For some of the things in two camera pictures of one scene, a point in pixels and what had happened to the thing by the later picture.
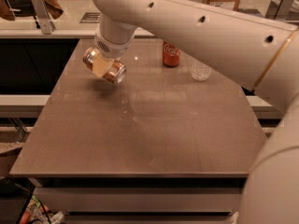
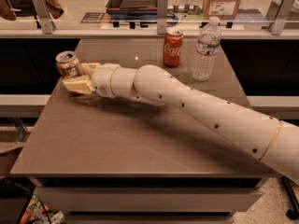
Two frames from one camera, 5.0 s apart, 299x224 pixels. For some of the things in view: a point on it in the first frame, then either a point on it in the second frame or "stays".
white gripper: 109,49 -> 101,79
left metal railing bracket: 46,22 stays
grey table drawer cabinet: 144,200 stays
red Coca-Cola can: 171,54 stays
